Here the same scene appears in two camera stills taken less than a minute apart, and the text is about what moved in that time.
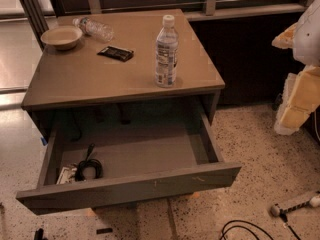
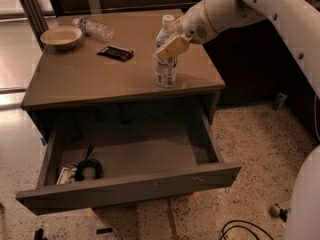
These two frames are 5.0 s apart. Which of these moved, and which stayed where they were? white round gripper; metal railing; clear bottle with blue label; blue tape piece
Moved: white round gripper
Stayed: clear bottle with blue label; metal railing; blue tape piece
